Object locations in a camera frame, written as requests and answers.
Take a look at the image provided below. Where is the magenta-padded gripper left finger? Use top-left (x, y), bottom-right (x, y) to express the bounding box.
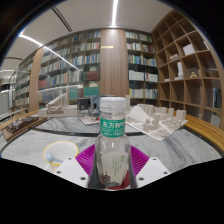
top-left (53, 144), bottom-right (98, 189)

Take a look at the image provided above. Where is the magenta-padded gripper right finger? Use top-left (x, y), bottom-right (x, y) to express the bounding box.
top-left (129, 145), bottom-right (172, 189)

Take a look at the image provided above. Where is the clear green-labelled drink bottle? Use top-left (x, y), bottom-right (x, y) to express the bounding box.
top-left (87, 96), bottom-right (137, 190)

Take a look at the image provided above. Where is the light blue spoon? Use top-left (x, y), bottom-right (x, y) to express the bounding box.
top-left (44, 152), bottom-right (65, 165)

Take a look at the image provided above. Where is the flat round red coaster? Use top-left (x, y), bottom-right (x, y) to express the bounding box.
top-left (105, 180), bottom-right (132, 191)

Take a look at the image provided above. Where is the white city block model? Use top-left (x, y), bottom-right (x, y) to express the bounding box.
top-left (125, 103), bottom-right (190, 141)

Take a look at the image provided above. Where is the small model on white base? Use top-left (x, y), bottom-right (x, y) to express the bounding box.
top-left (77, 114), bottom-right (101, 127)

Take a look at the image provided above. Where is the white ramp architectural model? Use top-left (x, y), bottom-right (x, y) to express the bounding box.
top-left (37, 92), bottom-right (80, 118)

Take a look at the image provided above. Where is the curved wooden bench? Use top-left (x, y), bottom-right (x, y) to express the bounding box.
top-left (183, 113), bottom-right (224, 145)
top-left (0, 109), bottom-right (40, 132)

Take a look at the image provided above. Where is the dark model on wooden board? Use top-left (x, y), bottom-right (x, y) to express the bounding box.
top-left (1, 115), bottom-right (48, 143)

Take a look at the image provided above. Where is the distant curved bookshelf row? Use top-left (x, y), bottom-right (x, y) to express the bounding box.
top-left (12, 58), bottom-right (33, 111)

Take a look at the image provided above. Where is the wooden cubby shelf unit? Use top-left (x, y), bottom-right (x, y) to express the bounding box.
top-left (150, 9), bottom-right (224, 130)

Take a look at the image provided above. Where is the narrow bookshelf full of books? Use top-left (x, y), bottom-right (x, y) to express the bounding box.
top-left (124, 29), bottom-right (160, 100)

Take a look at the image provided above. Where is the wide bookshelf full of books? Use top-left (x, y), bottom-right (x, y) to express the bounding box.
top-left (29, 29), bottom-right (102, 108)

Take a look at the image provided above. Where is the ceiling strip light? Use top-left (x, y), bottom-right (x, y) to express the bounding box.
top-left (110, 0), bottom-right (120, 28)

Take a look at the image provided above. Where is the white cup with yellow handle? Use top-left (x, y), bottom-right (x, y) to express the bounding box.
top-left (42, 140), bottom-right (80, 173)

